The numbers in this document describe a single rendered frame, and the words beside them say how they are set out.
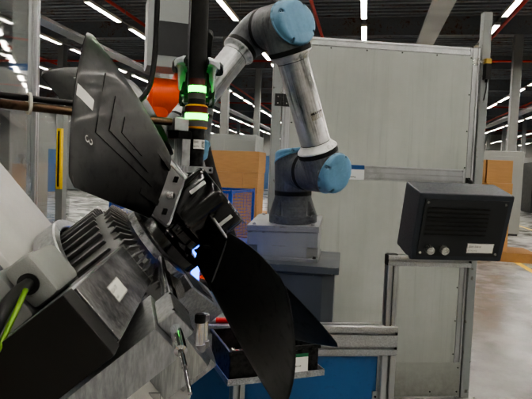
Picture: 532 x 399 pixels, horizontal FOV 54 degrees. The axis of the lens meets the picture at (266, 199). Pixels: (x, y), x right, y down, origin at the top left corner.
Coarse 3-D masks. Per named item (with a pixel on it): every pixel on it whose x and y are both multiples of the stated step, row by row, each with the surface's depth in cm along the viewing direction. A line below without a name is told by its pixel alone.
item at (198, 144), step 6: (192, 132) 97; (198, 132) 97; (204, 132) 98; (192, 138) 97; (198, 138) 97; (204, 138) 98; (192, 144) 97; (198, 144) 97; (192, 150) 97; (198, 150) 97; (192, 156) 97; (198, 156) 97; (192, 162) 97; (198, 162) 97
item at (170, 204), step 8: (168, 176) 81; (176, 176) 83; (168, 184) 81; (176, 184) 83; (176, 192) 83; (160, 200) 79; (168, 200) 81; (176, 200) 84; (160, 208) 80; (168, 208) 82; (152, 216) 78; (160, 216) 80; (168, 216) 82; (168, 224) 82
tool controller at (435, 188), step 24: (408, 192) 141; (432, 192) 134; (456, 192) 136; (480, 192) 137; (504, 192) 139; (408, 216) 141; (432, 216) 135; (456, 216) 136; (480, 216) 137; (504, 216) 138; (408, 240) 140; (432, 240) 138; (456, 240) 138; (480, 240) 139; (504, 240) 140
